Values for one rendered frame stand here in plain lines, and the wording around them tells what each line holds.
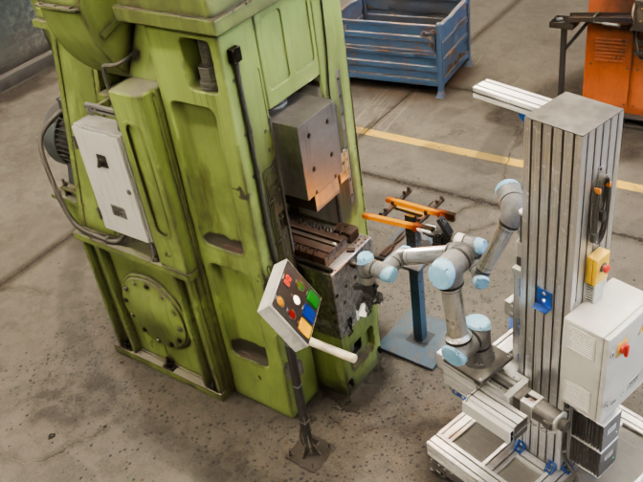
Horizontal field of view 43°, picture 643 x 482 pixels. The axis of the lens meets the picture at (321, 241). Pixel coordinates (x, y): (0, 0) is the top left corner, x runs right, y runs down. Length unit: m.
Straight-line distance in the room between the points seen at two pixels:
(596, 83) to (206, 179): 4.11
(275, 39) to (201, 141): 0.59
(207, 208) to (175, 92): 0.67
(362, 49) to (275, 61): 4.25
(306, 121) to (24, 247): 3.59
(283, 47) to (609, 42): 3.79
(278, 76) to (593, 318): 1.73
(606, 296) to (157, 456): 2.59
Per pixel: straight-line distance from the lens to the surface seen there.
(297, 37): 3.84
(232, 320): 4.53
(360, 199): 4.58
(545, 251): 3.30
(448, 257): 3.27
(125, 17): 3.68
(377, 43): 7.86
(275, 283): 3.69
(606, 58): 7.09
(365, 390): 4.77
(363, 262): 3.59
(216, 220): 4.09
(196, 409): 4.89
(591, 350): 3.36
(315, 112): 3.80
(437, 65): 7.66
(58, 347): 5.67
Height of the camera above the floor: 3.45
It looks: 35 degrees down
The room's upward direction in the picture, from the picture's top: 9 degrees counter-clockwise
